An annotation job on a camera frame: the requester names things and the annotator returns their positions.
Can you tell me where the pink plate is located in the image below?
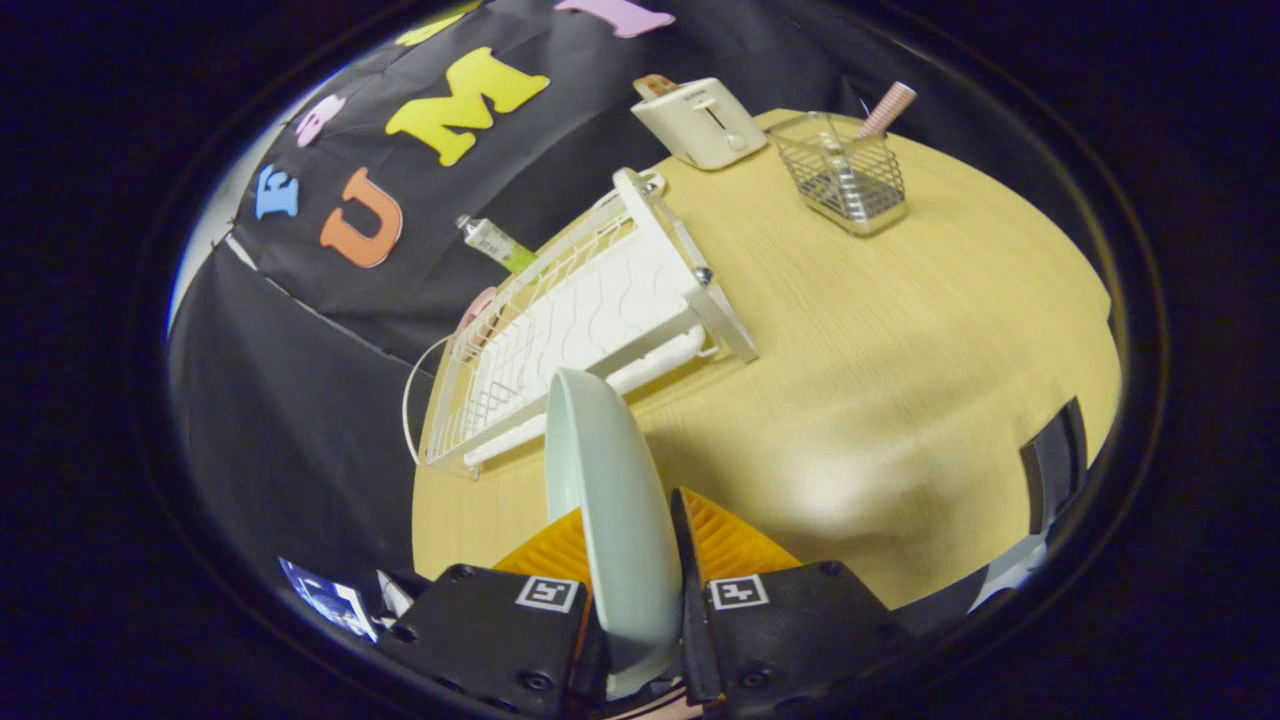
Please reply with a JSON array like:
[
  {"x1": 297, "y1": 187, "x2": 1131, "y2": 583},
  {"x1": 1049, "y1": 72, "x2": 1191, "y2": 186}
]
[{"x1": 455, "y1": 287, "x2": 498, "y2": 351}]

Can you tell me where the white plastic stand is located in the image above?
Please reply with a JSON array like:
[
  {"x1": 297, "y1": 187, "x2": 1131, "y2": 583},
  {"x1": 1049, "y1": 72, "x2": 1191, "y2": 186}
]
[{"x1": 376, "y1": 570, "x2": 416, "y2": 619}]

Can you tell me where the white toaster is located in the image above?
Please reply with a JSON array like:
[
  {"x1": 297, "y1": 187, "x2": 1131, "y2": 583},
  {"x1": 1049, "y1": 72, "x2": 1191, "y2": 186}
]
[{"x1": 630, "y1": 77, "x2": 769, "y2": 171}]

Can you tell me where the pink striped handle spoon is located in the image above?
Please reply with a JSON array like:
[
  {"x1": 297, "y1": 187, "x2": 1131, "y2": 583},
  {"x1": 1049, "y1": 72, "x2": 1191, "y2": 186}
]
[{"x1": 836, "y1": 81, "x2": 918, "y2": 219}]

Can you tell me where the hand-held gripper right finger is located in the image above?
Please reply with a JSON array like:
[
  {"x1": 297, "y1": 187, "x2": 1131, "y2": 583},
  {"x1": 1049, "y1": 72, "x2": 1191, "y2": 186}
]
[{"x1": 668, "y1": 487, "x2": 906, "y2": 720}]

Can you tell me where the white wire dish rack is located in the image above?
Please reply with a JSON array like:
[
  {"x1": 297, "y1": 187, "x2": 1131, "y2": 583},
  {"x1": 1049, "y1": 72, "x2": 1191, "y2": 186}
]
[{"x1": 402, "y1": 167, "x2": 759, "y2": 479}]

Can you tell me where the metal wire basket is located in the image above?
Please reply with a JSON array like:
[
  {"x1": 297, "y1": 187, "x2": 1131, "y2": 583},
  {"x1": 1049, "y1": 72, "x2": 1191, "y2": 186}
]
[{"x1": 767, "y1": 110, "x2": 909, "y2": 237}]

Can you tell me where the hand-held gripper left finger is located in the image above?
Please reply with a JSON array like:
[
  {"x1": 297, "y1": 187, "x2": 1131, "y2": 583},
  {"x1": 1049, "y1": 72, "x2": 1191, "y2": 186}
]
[{"x1": 375, "y1": 505, "x2": 611, "y2": 720}]

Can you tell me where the phone with lit screen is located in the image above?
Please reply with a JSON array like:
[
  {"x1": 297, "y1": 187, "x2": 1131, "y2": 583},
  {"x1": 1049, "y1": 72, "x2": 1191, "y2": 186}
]
[{"x1": 278, "y1": 557, "x2": 379, "y2": 641}]

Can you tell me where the green drink bottle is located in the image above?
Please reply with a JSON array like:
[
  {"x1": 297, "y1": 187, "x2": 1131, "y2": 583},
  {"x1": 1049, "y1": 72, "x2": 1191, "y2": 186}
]
[{"x1": 457, "y1": 214, "x2": 539, "y2": 275}]

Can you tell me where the pale green plate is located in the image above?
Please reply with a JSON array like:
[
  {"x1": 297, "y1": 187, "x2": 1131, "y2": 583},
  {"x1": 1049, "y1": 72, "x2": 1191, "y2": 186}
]
[{"x1": 544, "y1": 367, "x2": 685, "y2": 701}]

